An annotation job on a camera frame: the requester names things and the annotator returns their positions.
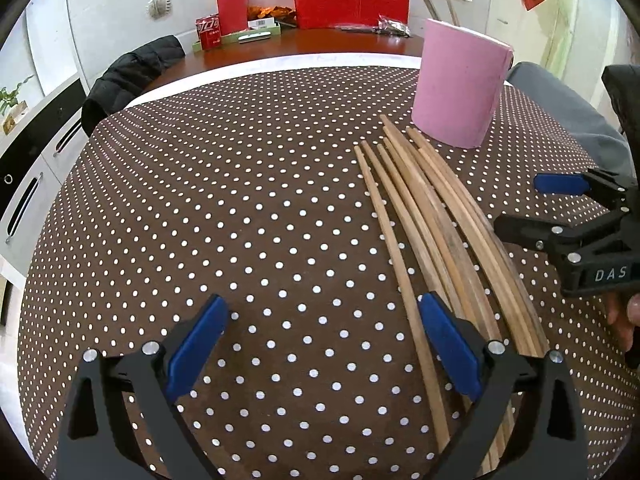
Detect pale green curtain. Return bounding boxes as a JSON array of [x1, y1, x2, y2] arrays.
[[542, 0, 596, 81]]

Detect bundle of wooden chopsticks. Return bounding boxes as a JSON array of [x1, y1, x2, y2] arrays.
[[354, 114, 551, 476]]

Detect black jacket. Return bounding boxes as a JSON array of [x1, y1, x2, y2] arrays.
[[81, 35, 187, 137]]

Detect brown polka-dot tablecloth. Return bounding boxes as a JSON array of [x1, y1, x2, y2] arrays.
[[17, 66, 640, 480]]

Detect red soda can pack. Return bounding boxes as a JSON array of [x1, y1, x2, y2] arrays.
[[196, 14, 222, 51]]

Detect green potted plant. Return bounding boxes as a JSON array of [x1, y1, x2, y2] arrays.
[[0, 74, 37, 135]]

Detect black and white cabinet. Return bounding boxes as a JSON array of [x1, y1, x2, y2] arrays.
[[0, 72, 93, 281]]

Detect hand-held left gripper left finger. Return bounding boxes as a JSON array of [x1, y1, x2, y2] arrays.
[[55, 294, 231, 480]]

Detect pink cup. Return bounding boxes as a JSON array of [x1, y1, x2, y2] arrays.
[[411, 18, 515, 149]]

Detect green tray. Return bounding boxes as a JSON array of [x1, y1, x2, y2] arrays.
[[220, 24, 281, 43]]

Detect orange snack bag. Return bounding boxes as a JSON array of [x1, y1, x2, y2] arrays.
[[247, 5, 296, 26]]

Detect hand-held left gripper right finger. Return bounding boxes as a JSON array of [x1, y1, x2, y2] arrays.
[[417, 291, 591, 480]]

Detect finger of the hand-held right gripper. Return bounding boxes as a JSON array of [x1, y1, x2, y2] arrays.
[[533, 167, 632, 211], [494, 210, 631, 261]]

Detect white table cover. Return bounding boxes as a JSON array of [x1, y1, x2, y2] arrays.
[[125, 52, 423, 108]]

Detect person's right hand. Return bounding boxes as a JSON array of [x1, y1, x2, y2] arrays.
[[607, 292, 640, 368]]

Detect red gift box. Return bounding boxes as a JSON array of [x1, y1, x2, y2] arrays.
[[216, 0, 249, 36]]

